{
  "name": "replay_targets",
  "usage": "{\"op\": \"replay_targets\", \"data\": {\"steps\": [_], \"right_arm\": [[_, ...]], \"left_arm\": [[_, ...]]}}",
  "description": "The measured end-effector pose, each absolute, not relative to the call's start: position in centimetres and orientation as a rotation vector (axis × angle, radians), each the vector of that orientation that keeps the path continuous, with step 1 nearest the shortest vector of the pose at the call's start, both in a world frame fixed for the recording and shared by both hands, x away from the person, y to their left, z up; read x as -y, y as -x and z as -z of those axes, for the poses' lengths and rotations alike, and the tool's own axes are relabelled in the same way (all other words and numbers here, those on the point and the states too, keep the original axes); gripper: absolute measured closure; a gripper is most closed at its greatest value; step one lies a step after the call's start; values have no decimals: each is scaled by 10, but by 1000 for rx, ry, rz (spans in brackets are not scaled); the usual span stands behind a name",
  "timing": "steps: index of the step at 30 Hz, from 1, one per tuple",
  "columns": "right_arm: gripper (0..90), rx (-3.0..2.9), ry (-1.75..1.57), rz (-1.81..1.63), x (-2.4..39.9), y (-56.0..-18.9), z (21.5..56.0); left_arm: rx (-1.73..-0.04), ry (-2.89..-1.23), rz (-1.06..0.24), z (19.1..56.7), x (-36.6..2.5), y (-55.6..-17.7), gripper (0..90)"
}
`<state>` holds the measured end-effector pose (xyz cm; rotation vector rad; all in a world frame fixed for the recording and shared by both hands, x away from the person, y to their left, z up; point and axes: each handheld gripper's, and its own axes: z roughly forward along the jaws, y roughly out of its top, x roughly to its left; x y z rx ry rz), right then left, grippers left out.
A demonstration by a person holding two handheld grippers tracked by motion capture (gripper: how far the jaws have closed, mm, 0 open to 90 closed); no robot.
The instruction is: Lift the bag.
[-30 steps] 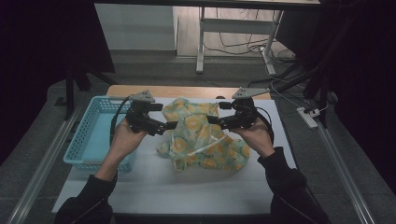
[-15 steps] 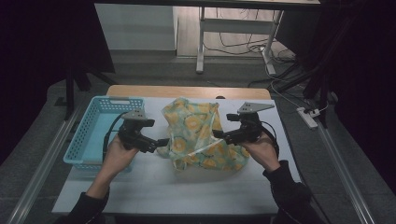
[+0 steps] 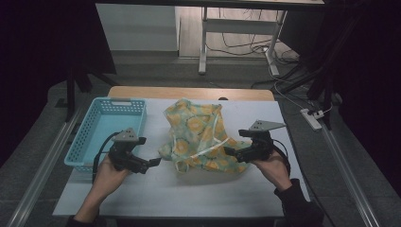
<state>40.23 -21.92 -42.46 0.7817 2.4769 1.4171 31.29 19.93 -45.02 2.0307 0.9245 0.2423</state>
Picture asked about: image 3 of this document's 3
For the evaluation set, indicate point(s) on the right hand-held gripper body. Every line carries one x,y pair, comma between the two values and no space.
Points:
257,151

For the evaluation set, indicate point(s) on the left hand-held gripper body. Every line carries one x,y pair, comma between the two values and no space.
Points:
126,157

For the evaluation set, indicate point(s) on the light blue perforated plastic basket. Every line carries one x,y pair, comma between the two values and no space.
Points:
101,123

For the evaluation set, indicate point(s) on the lemon print cloth bag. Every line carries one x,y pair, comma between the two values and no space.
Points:
195,126

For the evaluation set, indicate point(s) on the person's right hand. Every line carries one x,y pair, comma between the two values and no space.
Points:
277,170

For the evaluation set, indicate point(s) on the person's left hand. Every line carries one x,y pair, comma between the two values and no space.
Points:
105,176

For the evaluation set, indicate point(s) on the white table cover sheet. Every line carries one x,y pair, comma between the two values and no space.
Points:
189,195

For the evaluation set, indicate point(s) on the small dark round object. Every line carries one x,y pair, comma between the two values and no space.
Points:
223,98

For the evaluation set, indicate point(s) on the white power strip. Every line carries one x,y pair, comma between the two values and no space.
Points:
310,119

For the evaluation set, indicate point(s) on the black metal stand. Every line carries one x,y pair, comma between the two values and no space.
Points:
327,94
70,94

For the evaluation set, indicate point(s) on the white cabinet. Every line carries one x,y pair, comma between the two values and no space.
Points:
135,28

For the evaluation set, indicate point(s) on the black curtain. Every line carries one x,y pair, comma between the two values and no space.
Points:
31,63
378,94

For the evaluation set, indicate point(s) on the metal floor rail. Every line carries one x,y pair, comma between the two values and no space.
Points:
47,164
346,176

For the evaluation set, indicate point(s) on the white metal frame desk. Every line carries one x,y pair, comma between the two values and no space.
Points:
239,26

